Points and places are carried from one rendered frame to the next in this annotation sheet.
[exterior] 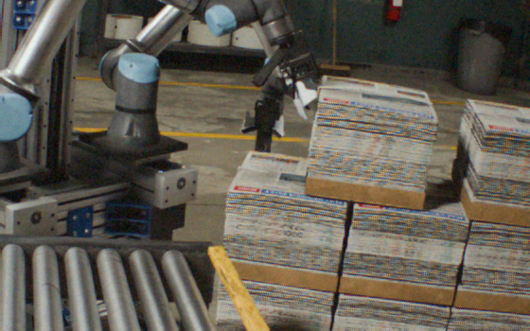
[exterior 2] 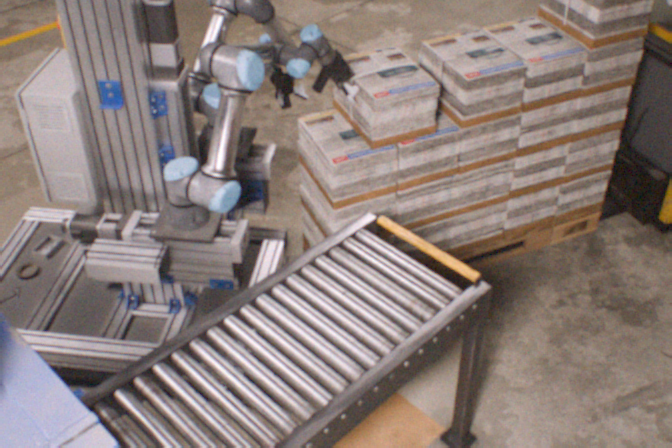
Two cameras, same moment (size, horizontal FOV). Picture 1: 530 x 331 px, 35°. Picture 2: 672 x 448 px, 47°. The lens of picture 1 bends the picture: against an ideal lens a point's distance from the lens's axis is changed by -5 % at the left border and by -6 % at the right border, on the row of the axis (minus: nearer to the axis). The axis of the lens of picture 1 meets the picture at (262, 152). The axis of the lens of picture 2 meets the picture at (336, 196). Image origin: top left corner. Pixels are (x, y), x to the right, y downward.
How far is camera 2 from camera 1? 1.65 m
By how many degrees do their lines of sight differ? 34
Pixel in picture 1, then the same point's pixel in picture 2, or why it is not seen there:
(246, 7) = (312, 54)
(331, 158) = (384, 126)
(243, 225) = (343, 179)
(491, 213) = (474, 121)
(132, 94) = not seen: hidden behind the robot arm
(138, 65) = not seen: hidden behind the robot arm
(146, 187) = (253, 170)
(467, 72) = not seen: outside the picture
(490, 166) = (471, 98)
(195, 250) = (368, 222)
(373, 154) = (406, 115)
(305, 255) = (378, 181)
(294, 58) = (338, 69)
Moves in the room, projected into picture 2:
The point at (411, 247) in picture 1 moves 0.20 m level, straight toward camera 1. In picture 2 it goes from (432, 154) to (452, 181)
